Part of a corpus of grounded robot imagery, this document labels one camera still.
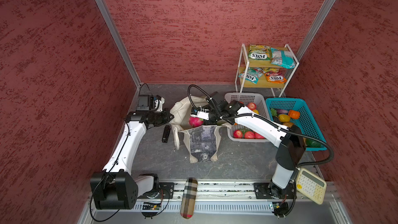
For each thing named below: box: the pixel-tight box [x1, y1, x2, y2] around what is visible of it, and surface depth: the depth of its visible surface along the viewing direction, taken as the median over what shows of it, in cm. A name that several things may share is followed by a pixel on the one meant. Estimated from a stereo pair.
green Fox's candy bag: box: [238, 66, 264, 85], surface depth 103 cm
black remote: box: [161, 124, 172, 144], surface depth 92 cm
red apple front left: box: [233, 129, 244, 139], surface depth 91 cm
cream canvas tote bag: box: [169, 95, 232, 164], surface depth 77 cm
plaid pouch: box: [179, 177, 198, 219], surface depth 71 cm
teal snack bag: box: [270, 47, 296, 69], surface depth 87 cm
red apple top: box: [247, 101, 257, 111], surface depth 105 cm
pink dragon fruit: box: [188, 116, 204, 129], surface depth 79 cm
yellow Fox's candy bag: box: [247, 44, 272, 61], surface depth 91 cm
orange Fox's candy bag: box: [264, 67, 288, 84], surface depth 105 cm
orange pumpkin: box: [288, 109, 301, 120], surface depth 100 cm
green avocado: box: [305, 137, 322, 148], surface depth 83 cm
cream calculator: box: [295, 167, 328, 205], surface depth 76 cm
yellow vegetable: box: [278, 114, 291, 123], surface depth 99 cm
